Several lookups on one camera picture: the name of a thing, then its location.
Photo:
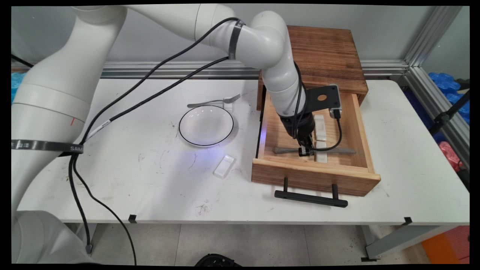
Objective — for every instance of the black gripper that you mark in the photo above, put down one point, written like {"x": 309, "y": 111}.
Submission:
{"x": 300, "y": 127}

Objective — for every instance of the silver table knife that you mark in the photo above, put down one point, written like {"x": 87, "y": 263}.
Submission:
{"x": 345, "y": 150}

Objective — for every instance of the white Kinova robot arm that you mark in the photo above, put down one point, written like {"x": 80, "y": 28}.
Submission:
{"x": 56, "y": 93}

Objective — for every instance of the white ceramic cutlery rest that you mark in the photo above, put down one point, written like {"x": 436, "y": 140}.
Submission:
{"x": 228, "y": 105}
{"x": 321, "y": 158}
{"x": 321, "y": 129}
{"x": 224, "y": 167}

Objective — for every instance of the light wooden drawer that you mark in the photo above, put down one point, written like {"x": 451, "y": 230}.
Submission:
{"x": 352, "y": 142}

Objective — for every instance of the silver fork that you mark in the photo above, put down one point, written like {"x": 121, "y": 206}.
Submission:
{"x": 232, "y": 98}

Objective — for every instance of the dark wooden cabinet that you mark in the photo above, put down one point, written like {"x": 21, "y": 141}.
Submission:
{"x": 330, "y": 56}

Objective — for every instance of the white plate with black rim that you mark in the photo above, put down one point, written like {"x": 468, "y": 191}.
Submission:
{"x": 206, "y": 125}

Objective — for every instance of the black table edge clip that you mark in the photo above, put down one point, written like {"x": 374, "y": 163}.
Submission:
{"x": 132, "y": 218}
{"x": 407, "y": 221}

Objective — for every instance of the grey table leg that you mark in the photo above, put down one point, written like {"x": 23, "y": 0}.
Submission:
{"x": 405, "y": 240}

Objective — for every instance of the black round floor object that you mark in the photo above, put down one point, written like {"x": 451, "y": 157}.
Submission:
{"x": 217, "y": 260}

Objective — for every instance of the pink foam piece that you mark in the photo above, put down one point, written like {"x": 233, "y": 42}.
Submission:
{"x": 450, "y": 153}

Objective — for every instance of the blue foam padding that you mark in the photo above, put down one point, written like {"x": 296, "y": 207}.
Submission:
{"x": 446, "y": 82}
{"x": 17, "y": 84}

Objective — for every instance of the orange box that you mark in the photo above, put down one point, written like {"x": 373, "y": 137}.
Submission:
{"x": 448, "y": 245}

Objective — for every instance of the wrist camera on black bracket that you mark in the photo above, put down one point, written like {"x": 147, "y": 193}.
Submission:
{"x": 313, "y": 93}

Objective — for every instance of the aluminium frame side rail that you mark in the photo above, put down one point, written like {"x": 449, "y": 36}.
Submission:
{"x": 438, "y": 108}

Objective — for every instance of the horizontal aluminium frame rail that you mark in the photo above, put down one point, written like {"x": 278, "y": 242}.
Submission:
{"x": 168, "y": 69}

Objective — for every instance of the aluminium frame corner post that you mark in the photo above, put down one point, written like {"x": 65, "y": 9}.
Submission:
{"x": 431, "y": 37}

